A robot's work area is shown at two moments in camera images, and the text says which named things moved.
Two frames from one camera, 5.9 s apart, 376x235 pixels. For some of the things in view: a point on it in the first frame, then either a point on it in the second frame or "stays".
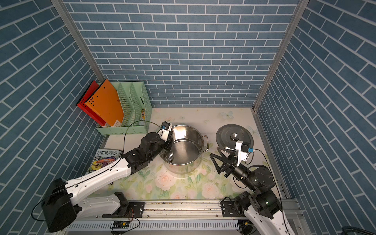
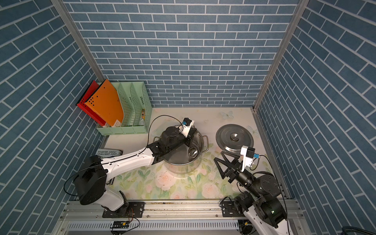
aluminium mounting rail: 191,217 stays
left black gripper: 168,143 → 189,136
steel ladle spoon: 169,155 → 193,152
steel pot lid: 227,135 stays
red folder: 81,103 stays
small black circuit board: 120,224 stays
